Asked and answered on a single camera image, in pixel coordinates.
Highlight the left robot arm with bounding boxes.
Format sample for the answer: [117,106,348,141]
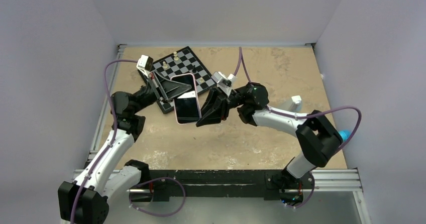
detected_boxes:
[58,71,192,223]

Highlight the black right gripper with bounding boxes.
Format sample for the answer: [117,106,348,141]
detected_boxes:
[193,85,248,126]

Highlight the white spray bottle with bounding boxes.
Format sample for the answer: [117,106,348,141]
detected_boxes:
[277,95,302,113]

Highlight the black and white chessboard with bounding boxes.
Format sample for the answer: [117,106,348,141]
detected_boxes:
[138,46,216,114]

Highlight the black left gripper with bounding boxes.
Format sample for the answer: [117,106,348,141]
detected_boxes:
[132,71,193,115]

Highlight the black bare phone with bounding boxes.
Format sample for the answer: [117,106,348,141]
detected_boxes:
[173,91,201,125]

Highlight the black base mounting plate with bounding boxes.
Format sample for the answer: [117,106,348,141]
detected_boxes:
[129,169,314,205]

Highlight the white chess pawn far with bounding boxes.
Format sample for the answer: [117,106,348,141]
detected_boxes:
[173,52,179,61]

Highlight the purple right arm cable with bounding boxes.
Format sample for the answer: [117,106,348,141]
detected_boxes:
[233,47,362,153]

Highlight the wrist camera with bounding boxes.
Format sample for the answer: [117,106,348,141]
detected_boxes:
[136,55,154,79]
[212,71,237,96]

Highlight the aluminium table frame rail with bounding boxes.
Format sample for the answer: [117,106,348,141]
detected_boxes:
[87,44,127,160]

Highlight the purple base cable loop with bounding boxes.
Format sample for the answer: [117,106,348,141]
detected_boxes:
[128,177,186,218]

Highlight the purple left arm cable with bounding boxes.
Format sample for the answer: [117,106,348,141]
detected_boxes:
[69,59,141,224]

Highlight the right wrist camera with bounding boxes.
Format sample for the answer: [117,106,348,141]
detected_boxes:
[212,71,237,96]

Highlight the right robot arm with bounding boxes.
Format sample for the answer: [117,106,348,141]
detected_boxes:
[196,82,344,187]

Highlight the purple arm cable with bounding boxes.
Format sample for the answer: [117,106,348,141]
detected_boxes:
[69,59,141,224]
[233,47,362,153]

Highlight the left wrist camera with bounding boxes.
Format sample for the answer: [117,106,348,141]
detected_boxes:
[136,55,154,79]

